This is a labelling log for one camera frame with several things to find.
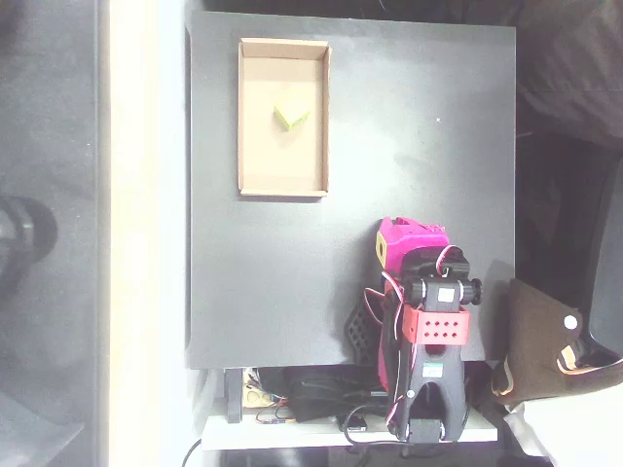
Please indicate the magenta gripper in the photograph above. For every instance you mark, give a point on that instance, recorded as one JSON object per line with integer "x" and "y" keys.
{"x": 408, "y": 233}

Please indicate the yellow-green cube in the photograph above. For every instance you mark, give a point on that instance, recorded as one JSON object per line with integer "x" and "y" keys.
{"x": 291, "y": 114}

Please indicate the black perforated arm base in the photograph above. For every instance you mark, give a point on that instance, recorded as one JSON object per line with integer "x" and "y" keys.
{"x": 360, "y": 335}

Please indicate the shallow cardboard box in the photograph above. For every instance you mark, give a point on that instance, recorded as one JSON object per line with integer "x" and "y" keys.
{"x": 282, "y": 165}

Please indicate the black pouch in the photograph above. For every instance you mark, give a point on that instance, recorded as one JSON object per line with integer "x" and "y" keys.
{"x": 331, "y": 391}

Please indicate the brown bag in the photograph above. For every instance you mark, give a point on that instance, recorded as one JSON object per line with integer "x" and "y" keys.
{"x": 530, "y": 350}

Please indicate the black chair part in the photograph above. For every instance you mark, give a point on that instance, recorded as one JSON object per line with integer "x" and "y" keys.
{"x": 608, "y": 292}

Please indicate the dark grey fabric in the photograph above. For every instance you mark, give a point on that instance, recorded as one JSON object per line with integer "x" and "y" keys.
{"x": 569, "y": 73}

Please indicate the black table clamp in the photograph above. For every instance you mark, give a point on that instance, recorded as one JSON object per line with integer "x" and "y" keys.
{"x": 233, "y": 396}

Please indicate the white shelf board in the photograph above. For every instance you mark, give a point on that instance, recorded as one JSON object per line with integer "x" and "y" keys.
{"x": 272, "y": 435}

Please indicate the white cloth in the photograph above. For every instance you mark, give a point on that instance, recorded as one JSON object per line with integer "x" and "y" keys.
{"x": 574, "y": 428}

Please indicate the yellow square camera mount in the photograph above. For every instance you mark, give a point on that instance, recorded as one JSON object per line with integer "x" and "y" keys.
{"x": 380, "y": 256}

